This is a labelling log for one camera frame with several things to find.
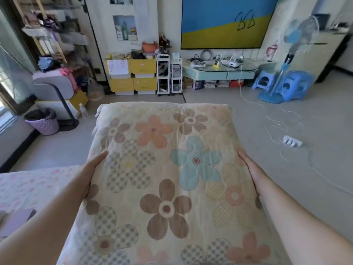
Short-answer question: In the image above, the person's left hand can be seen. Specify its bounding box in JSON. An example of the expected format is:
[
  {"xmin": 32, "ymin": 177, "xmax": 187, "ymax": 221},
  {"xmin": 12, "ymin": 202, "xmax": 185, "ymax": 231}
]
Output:
[{"xmin": 77, "ymin": 151, "xmax": 108, "ymax": 201}]

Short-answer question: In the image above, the person's right hand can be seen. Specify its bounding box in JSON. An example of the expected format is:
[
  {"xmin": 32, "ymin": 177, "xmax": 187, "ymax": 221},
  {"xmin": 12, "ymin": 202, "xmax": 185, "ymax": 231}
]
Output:
[{"xmin": 238, "ymin": 150, "xmax": 267, "ymax": 196}]

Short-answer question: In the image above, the frilled pastel flower cushion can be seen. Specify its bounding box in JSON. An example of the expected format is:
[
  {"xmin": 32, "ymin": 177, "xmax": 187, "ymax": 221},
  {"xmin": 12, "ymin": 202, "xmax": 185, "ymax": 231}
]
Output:
[{"xmin": 56, "ymin": 102, "xmax": 290, "ymax": 265}]

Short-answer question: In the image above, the small brown notebook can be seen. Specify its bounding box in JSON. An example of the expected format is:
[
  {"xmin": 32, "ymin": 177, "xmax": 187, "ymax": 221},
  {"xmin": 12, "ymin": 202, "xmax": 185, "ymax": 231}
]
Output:
[{"xmin": 0, "ymin": 209, "xmax": 37, "ymax": 238}]

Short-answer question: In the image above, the person's right forearm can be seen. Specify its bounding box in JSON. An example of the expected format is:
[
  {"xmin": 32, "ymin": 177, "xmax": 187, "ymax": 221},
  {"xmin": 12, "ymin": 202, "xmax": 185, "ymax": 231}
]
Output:
[{"xmin": 255, "ymin": 176, "xmax": 353, "ymax": 265}]

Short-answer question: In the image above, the person's left forearm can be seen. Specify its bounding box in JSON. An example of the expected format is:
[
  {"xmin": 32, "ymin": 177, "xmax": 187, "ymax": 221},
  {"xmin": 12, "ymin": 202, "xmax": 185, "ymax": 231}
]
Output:
[{"xmin": 0, "ymin": 168, "xmax": 92, "ymax": 265}]

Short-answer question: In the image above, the white power strip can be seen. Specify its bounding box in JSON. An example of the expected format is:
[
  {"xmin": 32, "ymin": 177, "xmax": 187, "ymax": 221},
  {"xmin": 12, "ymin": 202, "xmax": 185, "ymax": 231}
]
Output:
[{"xmin": 282, "ymin": 135, "xmax": 303, "ymax": 148}]

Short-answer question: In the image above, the floral pink-frilled tablecloth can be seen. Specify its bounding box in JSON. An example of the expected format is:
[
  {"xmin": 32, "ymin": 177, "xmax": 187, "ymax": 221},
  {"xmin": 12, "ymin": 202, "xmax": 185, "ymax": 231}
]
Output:
[{"xmin": 0, "ymin": 165, "xmax": 81, "ymax": 242}]

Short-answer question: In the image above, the black curved floor stand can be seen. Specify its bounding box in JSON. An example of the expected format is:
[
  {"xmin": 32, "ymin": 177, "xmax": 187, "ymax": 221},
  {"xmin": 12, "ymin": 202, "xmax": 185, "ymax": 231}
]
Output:
[{"xmin": 31, "ymin": 81, "xmax": 81, "ymax": 132}]

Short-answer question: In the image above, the large clear water jug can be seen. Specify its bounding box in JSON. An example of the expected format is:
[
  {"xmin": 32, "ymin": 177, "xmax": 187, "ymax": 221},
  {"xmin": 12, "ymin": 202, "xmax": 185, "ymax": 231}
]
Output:
[{"xmin": 87, "ymin": 78, "xmax": 105, "ymax": 101}]

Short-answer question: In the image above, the small blue plastic stool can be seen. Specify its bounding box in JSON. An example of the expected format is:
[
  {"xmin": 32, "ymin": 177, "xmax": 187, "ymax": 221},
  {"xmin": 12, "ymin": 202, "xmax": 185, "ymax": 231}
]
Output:
[{"xmin": 252, "ymin": 70, "xmax": 277, "ymax": 91}]

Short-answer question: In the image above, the large blue plastic stool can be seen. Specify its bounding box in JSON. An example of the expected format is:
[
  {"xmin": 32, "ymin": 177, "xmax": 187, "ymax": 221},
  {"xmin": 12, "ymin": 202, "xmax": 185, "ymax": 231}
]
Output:
[{"xmin": 278, "ymin": 70, "xmax": 315, "ymax": 102}]

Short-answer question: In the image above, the row of books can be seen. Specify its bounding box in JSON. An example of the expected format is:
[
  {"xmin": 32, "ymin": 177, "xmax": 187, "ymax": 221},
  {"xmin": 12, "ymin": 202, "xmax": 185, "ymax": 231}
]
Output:
[{"xmin": 183, "ymin": 78, "xmax": 245, "ymax": 90}]

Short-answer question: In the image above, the pale teal media console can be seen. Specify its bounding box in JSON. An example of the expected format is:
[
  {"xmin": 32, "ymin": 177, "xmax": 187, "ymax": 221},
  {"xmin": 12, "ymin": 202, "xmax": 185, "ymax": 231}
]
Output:
[{"xmin": 182, "ymin": 59, "xmax": 277, "ymax": 82}]

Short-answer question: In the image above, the white paper red writing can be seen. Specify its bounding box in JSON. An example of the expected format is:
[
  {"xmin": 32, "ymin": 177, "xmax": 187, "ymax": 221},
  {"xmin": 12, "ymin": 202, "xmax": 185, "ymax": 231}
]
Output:
[{"xmin": 107, "ymin": 60, "xmax": 129, "ymax": 76}]

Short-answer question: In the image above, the white router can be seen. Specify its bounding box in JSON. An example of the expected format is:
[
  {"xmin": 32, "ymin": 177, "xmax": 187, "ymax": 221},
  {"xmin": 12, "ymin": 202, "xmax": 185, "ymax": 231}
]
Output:
[{"xmin": 220, "ymin": 53, "xmax": 244, "ymax": 68}]

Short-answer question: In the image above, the black fabric bag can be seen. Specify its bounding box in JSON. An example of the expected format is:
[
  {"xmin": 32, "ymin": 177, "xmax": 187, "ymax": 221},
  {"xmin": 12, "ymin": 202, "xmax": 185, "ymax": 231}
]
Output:
[{"xmin": 37, "ymin": 56, "xmax": 62, "ymax": 73}]

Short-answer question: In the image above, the white rolling cart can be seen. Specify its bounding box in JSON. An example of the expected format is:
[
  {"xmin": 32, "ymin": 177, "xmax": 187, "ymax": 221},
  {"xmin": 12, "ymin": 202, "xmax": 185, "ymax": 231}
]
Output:
[
  {"xmin": 170, "ymin": 57, "xmax": 183, "ymax": 95},
  {"xmin": 156, "ymin": 54, "xmax": 171, "ymax": 96}
]

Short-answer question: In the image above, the black arched floor lamp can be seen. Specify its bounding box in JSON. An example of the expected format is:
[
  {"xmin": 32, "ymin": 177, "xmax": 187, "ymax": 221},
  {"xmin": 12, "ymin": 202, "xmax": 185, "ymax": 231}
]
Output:
[{"xmin": 78, "ymin": 0, "xmax": 112, "ymax": 95}]

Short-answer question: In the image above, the sliding glass door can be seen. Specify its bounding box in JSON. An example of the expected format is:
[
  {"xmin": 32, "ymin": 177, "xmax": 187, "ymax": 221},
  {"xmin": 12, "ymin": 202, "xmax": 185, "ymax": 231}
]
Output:
[{"xmin": 0, "ymin": 8, "xmax": 38, "ymax": 135}]

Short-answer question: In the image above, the red plastic basin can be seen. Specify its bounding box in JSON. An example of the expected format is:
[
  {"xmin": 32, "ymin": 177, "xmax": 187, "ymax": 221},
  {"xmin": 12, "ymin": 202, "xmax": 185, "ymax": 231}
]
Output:
[{"xmin": 142, "ymin": 41, "xmax": 158, "ymax": 54}]

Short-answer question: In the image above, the blue standing fan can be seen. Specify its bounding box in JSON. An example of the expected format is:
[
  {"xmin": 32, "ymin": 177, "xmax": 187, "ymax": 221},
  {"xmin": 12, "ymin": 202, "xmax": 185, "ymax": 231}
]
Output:
[{"xmin": 258, "ymin": 15, "xmax": 320, "ymax": 105}]

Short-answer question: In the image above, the wooden storage shelf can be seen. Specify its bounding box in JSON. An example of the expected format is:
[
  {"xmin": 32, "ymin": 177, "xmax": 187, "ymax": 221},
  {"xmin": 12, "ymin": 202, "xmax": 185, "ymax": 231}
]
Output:
[{"xmin": 11, "ymin": 0, "xmax": 89, "ymax": 70}]

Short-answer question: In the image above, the black cosmetics organizer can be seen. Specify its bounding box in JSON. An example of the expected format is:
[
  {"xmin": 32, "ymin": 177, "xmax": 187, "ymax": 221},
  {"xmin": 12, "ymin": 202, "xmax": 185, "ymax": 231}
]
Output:
[{"xmin": 158, "ymin": 33, "xmax": 173, "ymax": 53}]

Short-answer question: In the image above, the long white cable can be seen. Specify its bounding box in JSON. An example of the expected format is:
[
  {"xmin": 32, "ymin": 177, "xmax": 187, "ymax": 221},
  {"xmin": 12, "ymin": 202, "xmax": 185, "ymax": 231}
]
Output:
[{"xmin": 238, "ymin": 65, "xmax": 353, "ymax": 197}]

